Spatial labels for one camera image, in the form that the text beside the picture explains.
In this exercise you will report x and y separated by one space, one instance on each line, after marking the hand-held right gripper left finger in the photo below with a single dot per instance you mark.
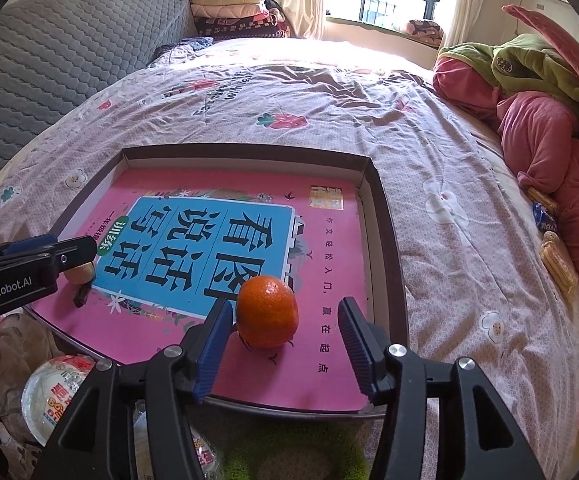
213 357

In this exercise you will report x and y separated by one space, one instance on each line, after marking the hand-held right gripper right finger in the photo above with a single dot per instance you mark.
355 352

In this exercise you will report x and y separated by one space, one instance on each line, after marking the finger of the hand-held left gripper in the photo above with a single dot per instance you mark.
74 251
29 243

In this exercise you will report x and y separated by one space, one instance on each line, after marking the pale yellow round fruit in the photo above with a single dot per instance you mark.
80 274

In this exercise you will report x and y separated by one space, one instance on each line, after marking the orange tangerine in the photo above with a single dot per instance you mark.
267 312

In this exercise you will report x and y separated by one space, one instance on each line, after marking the white round snack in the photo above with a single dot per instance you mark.
44 400

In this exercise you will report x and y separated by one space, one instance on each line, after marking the shallow grey cardboard box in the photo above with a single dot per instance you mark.
390 240

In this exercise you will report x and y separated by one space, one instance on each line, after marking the small dark object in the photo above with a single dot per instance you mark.
80 296

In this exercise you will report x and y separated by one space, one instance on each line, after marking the pale floral cloth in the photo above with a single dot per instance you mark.
14 360

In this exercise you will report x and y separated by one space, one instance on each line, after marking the pink and blue book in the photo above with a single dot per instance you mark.
319 270

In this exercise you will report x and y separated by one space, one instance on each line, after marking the green knitted item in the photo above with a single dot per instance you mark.
289 455

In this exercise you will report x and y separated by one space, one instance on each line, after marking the grey quilted mattress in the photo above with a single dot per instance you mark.
59 60

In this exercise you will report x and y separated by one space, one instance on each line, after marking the yellow snack packet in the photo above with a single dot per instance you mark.
559 265
542 197

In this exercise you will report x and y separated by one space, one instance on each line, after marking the blue snack packet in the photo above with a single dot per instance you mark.
544 217

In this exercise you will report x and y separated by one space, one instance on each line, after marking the pink printed bedspread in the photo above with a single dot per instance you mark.
349 105

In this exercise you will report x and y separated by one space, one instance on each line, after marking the dark patterned folded blanket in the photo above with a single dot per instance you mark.
239 25

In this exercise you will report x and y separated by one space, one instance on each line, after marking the cream pink folded blankets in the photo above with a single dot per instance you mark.
224 4

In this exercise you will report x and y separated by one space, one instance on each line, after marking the pink garment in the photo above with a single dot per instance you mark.
544 130

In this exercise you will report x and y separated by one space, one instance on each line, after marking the patterned cushion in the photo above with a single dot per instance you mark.
425 30

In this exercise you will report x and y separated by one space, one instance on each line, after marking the green garment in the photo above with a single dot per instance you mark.
529 65

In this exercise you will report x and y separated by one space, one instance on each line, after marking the salmon pink blanket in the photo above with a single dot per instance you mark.
559 45

